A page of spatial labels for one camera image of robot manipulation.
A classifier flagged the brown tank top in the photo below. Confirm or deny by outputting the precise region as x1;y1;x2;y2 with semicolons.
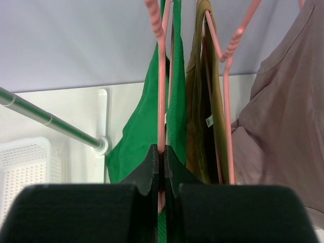
185;1;229;184

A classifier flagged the green tank top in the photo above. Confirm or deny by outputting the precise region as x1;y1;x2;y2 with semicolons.
106;1;186;242

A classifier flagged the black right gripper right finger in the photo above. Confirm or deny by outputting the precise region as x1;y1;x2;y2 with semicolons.
164;146;317;242

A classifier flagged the white perforated plastic basket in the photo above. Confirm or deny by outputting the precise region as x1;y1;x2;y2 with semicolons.
1;137;63;206

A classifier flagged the mauve tank top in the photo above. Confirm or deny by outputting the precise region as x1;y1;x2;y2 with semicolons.
232;1;323;228

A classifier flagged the pink wire hanger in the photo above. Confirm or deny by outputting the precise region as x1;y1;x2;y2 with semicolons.
143;0;175;214

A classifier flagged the silver and white clothes rack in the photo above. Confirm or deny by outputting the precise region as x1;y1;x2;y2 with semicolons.
1;88;109;156

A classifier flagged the pink hanger under brown top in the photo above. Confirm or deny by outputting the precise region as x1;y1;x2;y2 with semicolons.
205;0;261;185

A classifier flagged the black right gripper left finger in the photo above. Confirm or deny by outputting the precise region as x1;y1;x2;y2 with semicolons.
1;144;159;242

